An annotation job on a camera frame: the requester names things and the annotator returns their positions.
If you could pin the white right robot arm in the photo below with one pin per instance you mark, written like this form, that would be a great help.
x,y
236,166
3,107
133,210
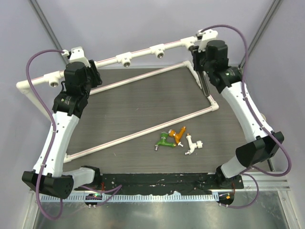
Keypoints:
x,y
261,140

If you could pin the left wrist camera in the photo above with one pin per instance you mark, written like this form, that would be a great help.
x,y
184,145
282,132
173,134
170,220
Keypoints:
x,y
75,55

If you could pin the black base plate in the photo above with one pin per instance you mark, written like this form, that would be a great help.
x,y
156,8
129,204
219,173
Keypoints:
x,y
167,183

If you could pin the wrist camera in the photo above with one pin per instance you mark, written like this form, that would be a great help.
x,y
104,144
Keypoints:
x,y
75,55
204,37

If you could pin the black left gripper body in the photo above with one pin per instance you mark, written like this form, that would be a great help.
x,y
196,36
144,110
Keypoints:
x,y
95,80

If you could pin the white faucet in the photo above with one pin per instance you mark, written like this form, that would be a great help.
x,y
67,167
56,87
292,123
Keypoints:
x,y
192,145

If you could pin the orange faucet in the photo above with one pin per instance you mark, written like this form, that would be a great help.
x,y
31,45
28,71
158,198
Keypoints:
x,y
177,135

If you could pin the grey slotted cable duct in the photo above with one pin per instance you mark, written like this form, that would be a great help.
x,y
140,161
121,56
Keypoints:
x,y
175,197

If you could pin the dark metal long faucet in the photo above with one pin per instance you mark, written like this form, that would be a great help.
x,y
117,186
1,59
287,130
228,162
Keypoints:
x,y
205,83

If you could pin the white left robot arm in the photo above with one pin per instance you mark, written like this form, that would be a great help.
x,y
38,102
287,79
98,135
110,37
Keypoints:
x,y
47,174

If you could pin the green faucet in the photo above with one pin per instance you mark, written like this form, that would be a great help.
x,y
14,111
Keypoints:
x,y
163,141

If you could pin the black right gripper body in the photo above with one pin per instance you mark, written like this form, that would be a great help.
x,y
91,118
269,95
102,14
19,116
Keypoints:
x,y
199,59

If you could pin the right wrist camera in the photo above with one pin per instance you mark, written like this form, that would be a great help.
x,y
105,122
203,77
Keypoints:
x,y
204,37

